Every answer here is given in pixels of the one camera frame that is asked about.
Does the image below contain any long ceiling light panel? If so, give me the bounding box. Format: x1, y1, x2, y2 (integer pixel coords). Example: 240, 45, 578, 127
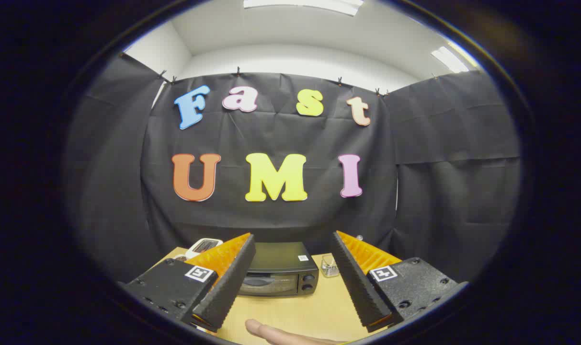
243, 0, 364, 16

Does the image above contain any white power strip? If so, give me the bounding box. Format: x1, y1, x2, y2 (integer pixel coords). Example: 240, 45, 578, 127
185, 238, 224, 260

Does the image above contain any small ceiling light panel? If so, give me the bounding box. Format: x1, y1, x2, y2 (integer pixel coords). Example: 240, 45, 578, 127
432, 46, 470, 73

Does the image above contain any black toaster oven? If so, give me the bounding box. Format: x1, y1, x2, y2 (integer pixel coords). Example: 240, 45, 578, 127
238, 241, 319, 297

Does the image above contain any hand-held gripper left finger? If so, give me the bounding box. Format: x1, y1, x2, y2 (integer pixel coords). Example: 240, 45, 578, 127
120, 233, 256, 333

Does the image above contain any clear glass container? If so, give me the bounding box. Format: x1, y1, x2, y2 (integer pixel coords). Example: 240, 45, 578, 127
320, 255, 340, 278

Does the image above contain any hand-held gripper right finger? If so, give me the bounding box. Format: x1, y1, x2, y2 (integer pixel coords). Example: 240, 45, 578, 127
330, 230, 469, 333

